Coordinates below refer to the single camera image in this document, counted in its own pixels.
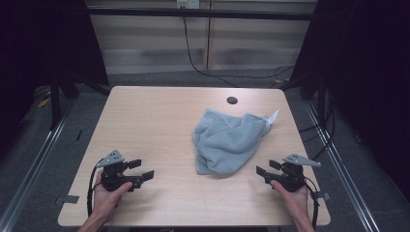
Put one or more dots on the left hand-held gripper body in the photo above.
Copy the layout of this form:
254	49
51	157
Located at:
113	175

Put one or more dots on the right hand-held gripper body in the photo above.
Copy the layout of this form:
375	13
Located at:
291	177

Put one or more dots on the light blue towel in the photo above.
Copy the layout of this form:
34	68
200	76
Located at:
225	145

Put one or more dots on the person's right hand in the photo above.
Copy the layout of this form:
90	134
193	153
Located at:
296	203

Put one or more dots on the person's left hand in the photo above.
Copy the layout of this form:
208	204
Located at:
104	201

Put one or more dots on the grey tape strip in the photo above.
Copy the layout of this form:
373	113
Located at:
67	199
322	195

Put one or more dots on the black metal stand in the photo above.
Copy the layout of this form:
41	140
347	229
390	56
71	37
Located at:
55	103

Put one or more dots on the yellow tape piece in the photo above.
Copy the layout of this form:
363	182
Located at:
44	102

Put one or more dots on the black curtain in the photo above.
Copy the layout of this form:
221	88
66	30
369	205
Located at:
370	80
38	48

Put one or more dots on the metal floor rail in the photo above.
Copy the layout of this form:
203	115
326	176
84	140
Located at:
348	174
29	180

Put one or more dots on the black horizontal frame bar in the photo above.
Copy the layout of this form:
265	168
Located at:
193	13

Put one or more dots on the white wall socket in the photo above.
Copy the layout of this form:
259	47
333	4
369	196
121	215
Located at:
188	3

